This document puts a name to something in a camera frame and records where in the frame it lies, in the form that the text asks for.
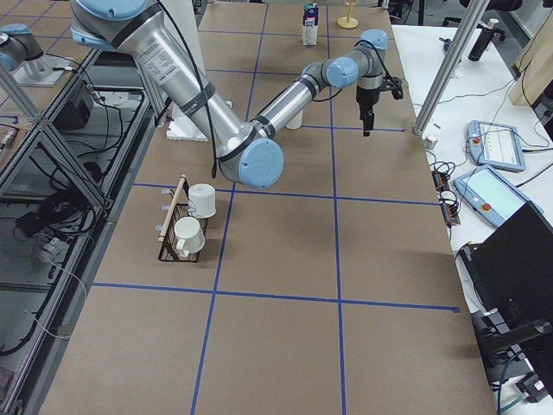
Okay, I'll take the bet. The black monitor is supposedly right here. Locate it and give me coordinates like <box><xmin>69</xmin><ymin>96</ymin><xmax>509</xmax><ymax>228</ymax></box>
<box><xmin>460</xmin><ymin>201</ymin><xmax>552</xmax><ymax>390</ymax></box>

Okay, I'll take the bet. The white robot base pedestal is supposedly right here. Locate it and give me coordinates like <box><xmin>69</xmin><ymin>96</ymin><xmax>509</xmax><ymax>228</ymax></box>
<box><xmin>162</xmin><ymin>0</ymin><xmax>207</xmax><ymax>142</ymax></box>

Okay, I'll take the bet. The small metal cup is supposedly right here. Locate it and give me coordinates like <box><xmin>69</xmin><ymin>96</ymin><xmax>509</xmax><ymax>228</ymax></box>
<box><xmin>424</xmin><ymin>135</ymin><xmax>438</xmax><ymax>150</ymax></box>

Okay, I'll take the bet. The white mug rack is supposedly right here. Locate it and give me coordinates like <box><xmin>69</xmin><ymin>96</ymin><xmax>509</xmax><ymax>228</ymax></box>
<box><xmin>174</xmin><ymin>216</ymin><xmax>206</xmax><ymax>258</ymax></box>
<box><xmin>188</xmin><ymin>183</ymin><xmax>216</xmax><ymax>218</ymax></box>

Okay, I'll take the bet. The white mug rack near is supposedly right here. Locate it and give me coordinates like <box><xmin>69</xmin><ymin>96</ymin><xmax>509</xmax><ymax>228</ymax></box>
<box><xmin>174</xmin><ymin>216</ymin><xmax>206</xmax><ymax>258</ymax></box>

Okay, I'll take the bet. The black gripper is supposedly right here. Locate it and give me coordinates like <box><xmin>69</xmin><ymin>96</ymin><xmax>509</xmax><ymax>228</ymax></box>
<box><xmin>356</xmin><ymin>86</ymin><xmax>380</xmax><ymax>137</ymax></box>

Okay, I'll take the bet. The white mug with handle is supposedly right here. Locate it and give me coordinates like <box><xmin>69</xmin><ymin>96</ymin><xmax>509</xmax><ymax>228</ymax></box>
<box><xmin>285</xmin><ymin>111</ymin><xmax>303</xmax><ymax>130</ymax></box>

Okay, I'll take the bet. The black power strip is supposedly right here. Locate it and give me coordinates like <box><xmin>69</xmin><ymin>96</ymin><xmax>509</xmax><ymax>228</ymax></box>
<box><xmin>431</xmin><ymin>170</ymin><xmax>461</xmax><ymax>228</ymax></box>

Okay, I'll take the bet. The white mug rack far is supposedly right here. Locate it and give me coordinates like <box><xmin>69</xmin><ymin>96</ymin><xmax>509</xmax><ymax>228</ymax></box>
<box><xmin>188</xmin><ymin>183</ymin><xmax>216</xmax><ymax>218</ymax></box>

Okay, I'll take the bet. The wooden mug tree stand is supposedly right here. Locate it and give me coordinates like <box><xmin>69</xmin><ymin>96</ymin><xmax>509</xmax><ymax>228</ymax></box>
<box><xmin>337</xmin><ymin>0</ymin><xmax>359</xmax><ymax>29</ymax></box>

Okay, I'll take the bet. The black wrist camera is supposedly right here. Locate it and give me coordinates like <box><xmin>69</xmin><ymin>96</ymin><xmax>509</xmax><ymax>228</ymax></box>
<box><xmin>380</xmin><ymin>76</ymin><xmax>404</xmax><ymax>100</ymax></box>

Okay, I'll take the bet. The teach pendant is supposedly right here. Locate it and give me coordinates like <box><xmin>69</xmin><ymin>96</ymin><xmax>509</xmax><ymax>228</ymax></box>
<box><xmin>454</xmin><ymin>165</ymin><xmax>531</xmax><ymax>228</ymax></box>
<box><xmin>467</xmin><ymin>120</ymin><xmax>526</xmax><ymax>172</ymax></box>

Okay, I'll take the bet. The blue white milk carton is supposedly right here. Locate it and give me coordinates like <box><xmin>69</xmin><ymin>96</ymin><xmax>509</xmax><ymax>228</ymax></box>
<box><xmin>302</xmin><ymin>3</ymin><xmax>319</xmax><ymax>46</ymax></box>

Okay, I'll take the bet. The aluminium frame post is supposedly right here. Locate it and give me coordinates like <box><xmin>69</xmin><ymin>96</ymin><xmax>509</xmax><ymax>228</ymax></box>
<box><xmin>413</xmin><ymin>0</ymin><xmax>490</xmax><ymax>136</ymax></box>

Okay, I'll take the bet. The teach pendant near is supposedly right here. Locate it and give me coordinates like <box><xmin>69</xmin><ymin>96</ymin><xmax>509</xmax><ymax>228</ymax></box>
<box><xmin>454</xmin><ymin>165</ymin><xmax>531</xmax><ymax>228</ymax></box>

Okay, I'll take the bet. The teach pendant far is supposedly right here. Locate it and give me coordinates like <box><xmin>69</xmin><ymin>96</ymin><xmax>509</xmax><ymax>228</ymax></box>
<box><xmin>467</xmin><ymin>120</ymin><xmax>526</xmax><ymax>172</ymax></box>

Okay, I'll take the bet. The grey robot arm background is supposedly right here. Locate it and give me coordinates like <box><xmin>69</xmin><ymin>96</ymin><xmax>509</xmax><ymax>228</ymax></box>
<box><xmin>1</xmin><ymin>23</ymin><xmax>61</xmax><ymax>86</ymax></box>

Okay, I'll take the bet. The black bottle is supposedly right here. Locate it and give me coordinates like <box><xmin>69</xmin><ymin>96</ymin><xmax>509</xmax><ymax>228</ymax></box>
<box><xmin>467</xmin><ymin>18</ymin><xmax>499</xmax><ymax>61</ymax></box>

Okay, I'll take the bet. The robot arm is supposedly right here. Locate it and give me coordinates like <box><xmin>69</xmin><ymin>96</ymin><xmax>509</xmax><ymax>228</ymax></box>
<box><xmin>70</xmin><ymin>1</ymin><xmax>388</xmax><ymax>188</ymax></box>

